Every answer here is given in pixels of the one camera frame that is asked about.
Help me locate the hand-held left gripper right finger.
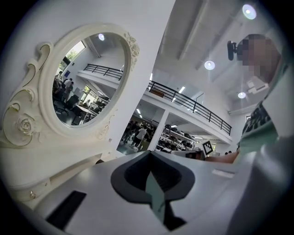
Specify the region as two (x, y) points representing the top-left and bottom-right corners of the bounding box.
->
(150, 150), (265, 231)

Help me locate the white ornate dressing table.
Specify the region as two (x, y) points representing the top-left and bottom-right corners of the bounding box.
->
(0, 22), (141, 208)

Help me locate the black head-worn camera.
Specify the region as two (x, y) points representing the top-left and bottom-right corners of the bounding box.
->
(226, 40), (240, 62)

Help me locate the black balcony railing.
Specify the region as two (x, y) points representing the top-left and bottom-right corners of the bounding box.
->
(148, 80), (232, 136)

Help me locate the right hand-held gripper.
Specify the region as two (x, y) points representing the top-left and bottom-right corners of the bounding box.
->
(185, 140), (218, 162)

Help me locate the ceiling air conditioner unit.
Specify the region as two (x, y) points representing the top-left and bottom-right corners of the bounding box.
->
(246, 76), (270, 95)

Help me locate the person's head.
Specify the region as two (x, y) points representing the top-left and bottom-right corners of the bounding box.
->
(236, 34), (283, 84)

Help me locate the person's green printed t-shirt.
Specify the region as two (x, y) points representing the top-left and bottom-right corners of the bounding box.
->
(236, 68), (294, 166)

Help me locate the person's right forearm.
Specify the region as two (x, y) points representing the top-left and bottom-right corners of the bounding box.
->
(205, 151), (240, 164)

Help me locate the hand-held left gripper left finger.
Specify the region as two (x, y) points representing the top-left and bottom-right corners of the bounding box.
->
(32, 150), (167, 234)

